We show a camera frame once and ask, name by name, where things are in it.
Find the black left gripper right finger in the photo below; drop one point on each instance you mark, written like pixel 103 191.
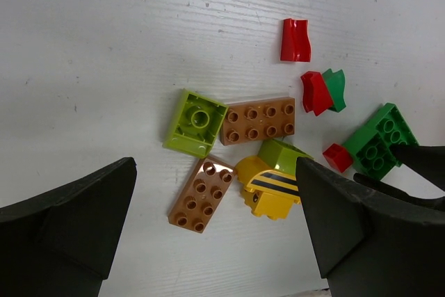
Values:
pixel 368 243

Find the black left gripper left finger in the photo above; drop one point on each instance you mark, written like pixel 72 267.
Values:
pixel 63 242

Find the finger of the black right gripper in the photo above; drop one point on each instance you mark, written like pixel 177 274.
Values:
pixel 426 161

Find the green large lego brick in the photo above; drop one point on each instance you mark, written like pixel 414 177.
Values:
pixel 369 145

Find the small red lego brick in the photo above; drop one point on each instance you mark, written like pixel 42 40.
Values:
pixel 338 157

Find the yellow striped lego piece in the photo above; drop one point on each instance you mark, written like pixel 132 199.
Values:
pixel 265 190

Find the dark green curved lego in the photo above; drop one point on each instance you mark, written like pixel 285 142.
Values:
pixel 336 83

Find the red curved lego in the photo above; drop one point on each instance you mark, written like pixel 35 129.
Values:
pixel 295 41
pixel 316 97

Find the lime green sloped lego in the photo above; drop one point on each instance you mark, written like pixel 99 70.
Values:
pixel 281 156

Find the brown lego plate lower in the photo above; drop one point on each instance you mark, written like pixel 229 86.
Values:
pixel 201 194

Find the brown lego plate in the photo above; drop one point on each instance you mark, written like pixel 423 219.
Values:
pixel 258 120
pixel 201 194

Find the brown lego plate upper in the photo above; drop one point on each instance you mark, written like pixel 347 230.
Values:
pixel 258 120

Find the lime green square lego brick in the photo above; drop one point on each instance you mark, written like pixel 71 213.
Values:
pixel 195 124

